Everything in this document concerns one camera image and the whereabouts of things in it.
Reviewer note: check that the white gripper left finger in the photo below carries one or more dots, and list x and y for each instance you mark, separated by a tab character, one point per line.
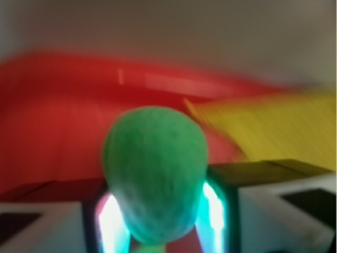
62	216

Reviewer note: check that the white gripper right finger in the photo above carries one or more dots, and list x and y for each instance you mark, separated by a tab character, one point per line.
268	206

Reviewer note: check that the green dimpled ball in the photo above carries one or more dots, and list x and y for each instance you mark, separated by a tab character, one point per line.
155	161

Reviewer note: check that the yellow cloth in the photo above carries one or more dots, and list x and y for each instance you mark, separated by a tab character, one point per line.
300	126

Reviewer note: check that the red plastic tray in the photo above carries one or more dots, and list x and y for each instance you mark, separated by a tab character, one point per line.
56	109

